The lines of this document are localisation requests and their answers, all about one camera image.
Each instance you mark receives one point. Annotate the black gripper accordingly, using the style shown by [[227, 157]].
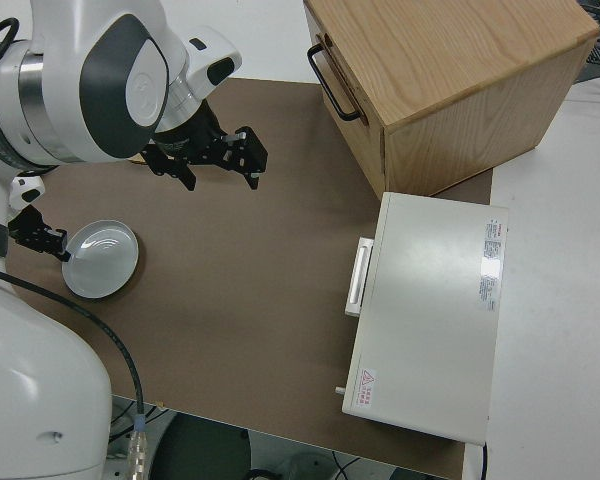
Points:
[[30, 230], [195, 140]]

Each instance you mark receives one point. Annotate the gray round plate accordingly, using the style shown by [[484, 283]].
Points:
[[100, 265]]

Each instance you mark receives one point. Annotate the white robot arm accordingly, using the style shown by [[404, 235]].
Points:
[[27, 192], [115, 75]]

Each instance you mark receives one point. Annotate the wooden mug tree stand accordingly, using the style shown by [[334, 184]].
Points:
[[137, 160]]

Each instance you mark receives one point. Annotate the brown table mat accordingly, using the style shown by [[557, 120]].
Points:
[[255, 250]]

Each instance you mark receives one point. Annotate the light wooden box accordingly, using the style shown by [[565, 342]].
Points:
[[455, 75]]

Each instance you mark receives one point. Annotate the white toaster oven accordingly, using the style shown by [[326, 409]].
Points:
[[430, 300]]

